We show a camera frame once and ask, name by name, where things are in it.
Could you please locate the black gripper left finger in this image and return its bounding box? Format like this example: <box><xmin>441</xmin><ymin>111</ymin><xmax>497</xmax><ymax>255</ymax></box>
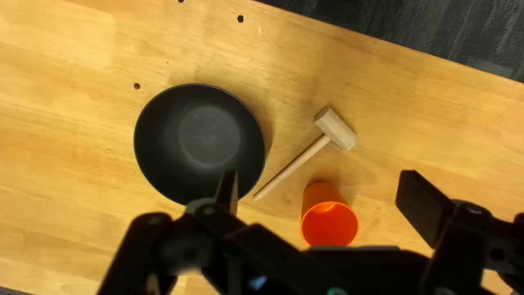
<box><xmin>97</xmin><ymin>168</ymin><xmax>308</xmax><ymax>295</ymax></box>

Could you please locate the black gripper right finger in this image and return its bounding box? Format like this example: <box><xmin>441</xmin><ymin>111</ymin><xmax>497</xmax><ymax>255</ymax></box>
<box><xmin>395</xmin><ymin>168</ymin><xmax>524</xmax><ymax>295</ymax></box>

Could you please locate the orange plastic cup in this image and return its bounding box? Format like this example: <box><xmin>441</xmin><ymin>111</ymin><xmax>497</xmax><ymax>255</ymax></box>
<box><xmin>300</xmin><ymin>180</ymin><xmax>361</xmax><ymax>248</ymax></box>

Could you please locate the black bowl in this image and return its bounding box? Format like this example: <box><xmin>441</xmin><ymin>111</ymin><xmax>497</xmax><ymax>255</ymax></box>
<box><xmin>133</xmin><ymin>81</ymin><xmax>268</xmax><ymax>206</ymax></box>

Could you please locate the small wooden mallet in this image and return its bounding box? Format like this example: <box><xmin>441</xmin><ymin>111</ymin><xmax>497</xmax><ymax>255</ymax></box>
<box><xmin>253</xmin><ymin>104</ymin><xmax>359</xmax><ymax>202</ymax></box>

